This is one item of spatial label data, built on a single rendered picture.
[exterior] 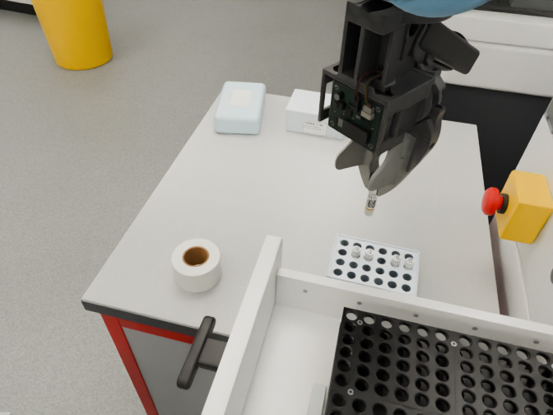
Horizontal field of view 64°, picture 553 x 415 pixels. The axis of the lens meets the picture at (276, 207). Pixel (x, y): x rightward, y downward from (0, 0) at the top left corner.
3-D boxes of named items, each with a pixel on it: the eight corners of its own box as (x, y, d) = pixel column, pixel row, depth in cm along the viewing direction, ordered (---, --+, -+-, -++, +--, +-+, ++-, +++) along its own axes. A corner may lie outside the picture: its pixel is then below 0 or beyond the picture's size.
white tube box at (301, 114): (284, 130, 94) (285, 109, 90) (294, 109, 100) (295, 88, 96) (344, 140, 92) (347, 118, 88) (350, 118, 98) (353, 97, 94)
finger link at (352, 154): (319, 190, 49) (332, 120, 42) (355, 168, 51) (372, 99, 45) (340, 207, 47) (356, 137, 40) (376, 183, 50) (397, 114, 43)
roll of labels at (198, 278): (173, 294, 64) (169, 277, 61) (177, 256, 69) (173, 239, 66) (221, 291, 64) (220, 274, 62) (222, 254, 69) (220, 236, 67)
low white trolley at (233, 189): (163, 466, 116) (79, 298, 63) (237, 278, 159) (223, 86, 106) (388, 533, 107) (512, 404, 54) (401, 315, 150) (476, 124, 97)
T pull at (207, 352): (176, 389, 40) (174, 383, 39) (206, 319, 45) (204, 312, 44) (214, 400, 40) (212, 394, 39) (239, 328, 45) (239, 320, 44)
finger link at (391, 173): (348, 212, 46) (359, 137, 40) (384, 188, 49) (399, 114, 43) (372, 228, 45) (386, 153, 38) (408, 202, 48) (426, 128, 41)
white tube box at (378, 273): (323, 291, 65) (326, 275, 62) (334, 249, 71) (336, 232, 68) (410, 312, 63) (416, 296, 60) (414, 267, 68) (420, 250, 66)
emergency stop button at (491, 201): (479, 220, 63) (490, 198, 60) (477, 201, 65) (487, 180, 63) (502, 224, 62) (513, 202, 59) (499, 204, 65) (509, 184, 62)
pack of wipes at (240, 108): (259, 137, 92) (259, 118, 89) (214, 134, 92) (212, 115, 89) (266, 99, 103) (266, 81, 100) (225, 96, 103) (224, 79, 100)
